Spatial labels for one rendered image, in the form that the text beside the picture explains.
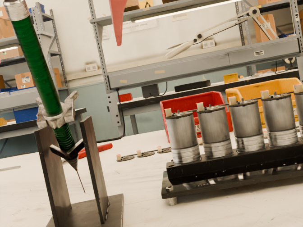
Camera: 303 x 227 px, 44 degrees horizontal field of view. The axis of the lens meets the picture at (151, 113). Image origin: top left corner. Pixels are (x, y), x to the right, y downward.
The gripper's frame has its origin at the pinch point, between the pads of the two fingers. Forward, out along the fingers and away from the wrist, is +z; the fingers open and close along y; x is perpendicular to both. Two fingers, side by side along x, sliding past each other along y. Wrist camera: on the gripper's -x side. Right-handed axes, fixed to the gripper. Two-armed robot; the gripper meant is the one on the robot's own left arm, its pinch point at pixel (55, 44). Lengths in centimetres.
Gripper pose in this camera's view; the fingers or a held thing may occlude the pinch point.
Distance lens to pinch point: 30.6
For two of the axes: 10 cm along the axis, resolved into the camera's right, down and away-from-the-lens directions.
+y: -9.8, 2.0, -0.5
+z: 1.2, 7.7, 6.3
